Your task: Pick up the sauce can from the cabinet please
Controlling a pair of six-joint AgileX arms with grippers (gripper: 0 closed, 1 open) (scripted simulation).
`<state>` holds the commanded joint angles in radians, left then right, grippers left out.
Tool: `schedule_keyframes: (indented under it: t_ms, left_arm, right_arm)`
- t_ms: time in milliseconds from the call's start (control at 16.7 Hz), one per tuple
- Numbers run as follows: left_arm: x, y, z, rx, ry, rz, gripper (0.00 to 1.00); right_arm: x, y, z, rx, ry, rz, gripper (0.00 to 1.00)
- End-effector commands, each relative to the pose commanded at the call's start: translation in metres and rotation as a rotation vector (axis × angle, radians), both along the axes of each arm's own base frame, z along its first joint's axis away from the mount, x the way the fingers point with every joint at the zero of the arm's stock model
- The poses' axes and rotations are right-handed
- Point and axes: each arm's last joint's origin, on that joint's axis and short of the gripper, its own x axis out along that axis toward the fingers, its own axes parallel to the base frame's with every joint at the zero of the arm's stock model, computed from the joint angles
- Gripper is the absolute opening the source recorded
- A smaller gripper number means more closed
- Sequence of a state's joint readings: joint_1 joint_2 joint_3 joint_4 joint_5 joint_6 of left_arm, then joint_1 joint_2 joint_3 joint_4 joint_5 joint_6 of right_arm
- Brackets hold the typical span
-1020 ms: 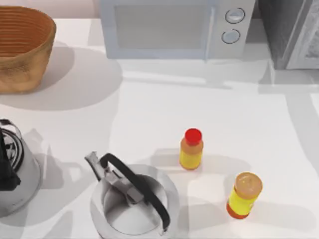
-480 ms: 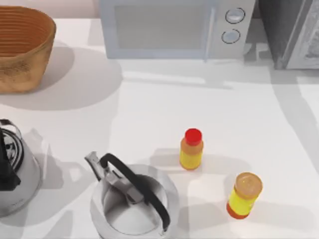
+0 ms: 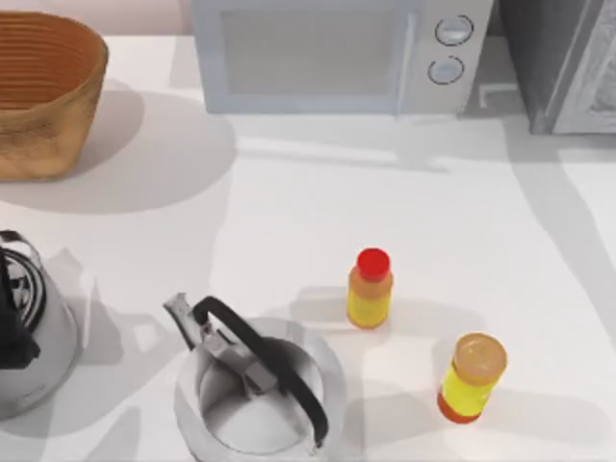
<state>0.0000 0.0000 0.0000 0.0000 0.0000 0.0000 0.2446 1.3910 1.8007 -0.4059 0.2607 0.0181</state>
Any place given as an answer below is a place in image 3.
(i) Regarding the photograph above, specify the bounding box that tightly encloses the yellow bottle with red cap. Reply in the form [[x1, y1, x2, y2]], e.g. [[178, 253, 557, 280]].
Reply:
[[346, 246, 396, 332]]

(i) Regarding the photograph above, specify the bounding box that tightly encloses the pale microwave door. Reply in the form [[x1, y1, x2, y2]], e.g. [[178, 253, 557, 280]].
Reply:
[[191, 0, 418, 116]]

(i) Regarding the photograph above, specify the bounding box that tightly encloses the round microwave knob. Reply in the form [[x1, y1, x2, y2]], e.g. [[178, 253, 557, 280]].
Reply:
[[426, 54, 466, 88], [434, 13, 475, 48]]

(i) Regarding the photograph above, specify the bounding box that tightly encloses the yellow bottle with orange cap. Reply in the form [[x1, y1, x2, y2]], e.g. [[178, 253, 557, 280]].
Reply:
[[436, 331, 509, 425]]

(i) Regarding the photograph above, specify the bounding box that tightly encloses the pale microwave oven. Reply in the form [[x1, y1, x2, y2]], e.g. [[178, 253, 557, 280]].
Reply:
[[189, 0, 496, 117]]

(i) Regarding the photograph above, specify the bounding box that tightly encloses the woven brown basket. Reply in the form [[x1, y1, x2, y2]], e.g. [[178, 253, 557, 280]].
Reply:
[[0, 11, 110, 183]]

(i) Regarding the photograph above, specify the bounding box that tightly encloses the silver kettle with striped lid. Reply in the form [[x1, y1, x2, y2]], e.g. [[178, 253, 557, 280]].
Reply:
[[0, 229, 81, 421]]

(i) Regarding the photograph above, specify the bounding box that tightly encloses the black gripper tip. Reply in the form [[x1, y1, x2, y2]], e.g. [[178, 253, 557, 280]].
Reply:
[[0, 288, 42, 372]]

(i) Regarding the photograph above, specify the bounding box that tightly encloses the white kettle with black handle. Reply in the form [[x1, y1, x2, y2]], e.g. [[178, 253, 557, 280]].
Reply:
[[162, 291, 349, 462]]

